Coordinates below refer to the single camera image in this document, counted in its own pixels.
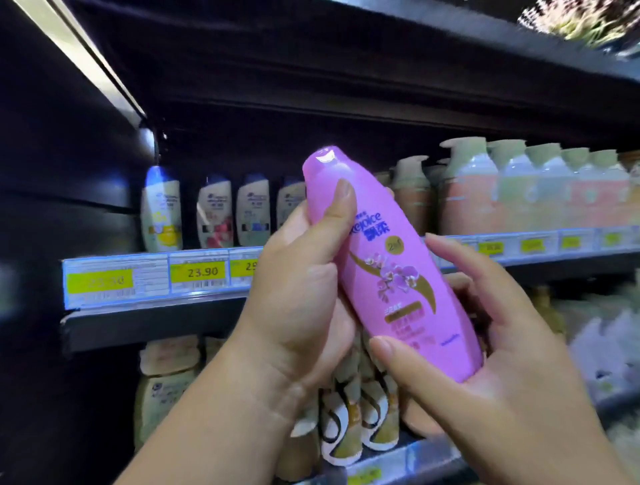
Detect person's right hand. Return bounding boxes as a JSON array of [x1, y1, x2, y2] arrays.
[[369, 233, 615, 479]]

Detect person's left hand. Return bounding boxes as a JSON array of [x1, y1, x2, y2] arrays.
[[220, 179, 359, 403]]

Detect pink shampoo bottle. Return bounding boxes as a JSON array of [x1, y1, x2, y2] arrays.
[[302, 146, 485, 384]]

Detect person's right forearm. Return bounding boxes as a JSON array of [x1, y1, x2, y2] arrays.
[[472, 441, 638, 485]]

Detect person's left forearm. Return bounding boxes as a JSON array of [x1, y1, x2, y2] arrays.
[[114, 347, 307, 485]]

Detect white bottle gold swirl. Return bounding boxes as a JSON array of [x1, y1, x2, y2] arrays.
[[319, 350, 364, 467], [360, 336, 401, 451]]

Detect white shampoo bottle blue label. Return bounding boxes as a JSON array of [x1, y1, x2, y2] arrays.
[[236, 173, 272, 247]]

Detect yellowish bottle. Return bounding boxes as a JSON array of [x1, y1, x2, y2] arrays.
[[530, 286, 567, 341]]

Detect row of pastel pump bottles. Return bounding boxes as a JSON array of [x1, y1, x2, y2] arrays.
[[375, 136, 640, 239]]

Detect yellow shelf label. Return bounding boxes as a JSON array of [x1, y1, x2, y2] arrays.
[[347, 467, 384, 485]]

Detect white shampoo bottle red label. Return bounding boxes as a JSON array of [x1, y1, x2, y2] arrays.
[[196, 175, 235, 249]]

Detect row of yellow price tags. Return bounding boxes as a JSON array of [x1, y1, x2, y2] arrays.
[[62, 226, 640, 310]]

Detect black shelf board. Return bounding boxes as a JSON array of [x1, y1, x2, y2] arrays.
[[65, 0, 640, 151]]

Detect pile of white packets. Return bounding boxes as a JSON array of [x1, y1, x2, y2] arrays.
[[552, 272, 640, 406]]

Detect white shampoo bottle yellow label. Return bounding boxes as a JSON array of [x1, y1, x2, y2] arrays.
[[141, 166, 184, 253]]

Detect cream bottle with large cap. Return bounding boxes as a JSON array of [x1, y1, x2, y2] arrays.
[[133, 335, 202, 452]]

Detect glittery packaged product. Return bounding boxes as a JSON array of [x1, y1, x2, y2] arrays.
[[516, 0, 640, 55]]

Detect shelf light strip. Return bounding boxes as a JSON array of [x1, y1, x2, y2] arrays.
[[14, 0, 147, 127]]

